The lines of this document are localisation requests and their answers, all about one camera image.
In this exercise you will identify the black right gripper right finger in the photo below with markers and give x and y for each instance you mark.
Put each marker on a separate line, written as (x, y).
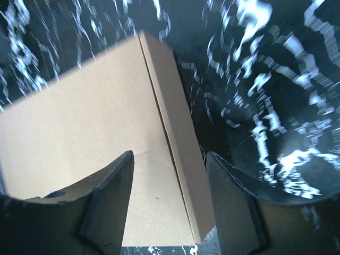
(254, 218)

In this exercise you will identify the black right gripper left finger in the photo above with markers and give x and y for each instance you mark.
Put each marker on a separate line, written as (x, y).
(87, 217)

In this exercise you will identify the cardboard box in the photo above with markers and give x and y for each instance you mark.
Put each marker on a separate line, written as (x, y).
(129, 97)

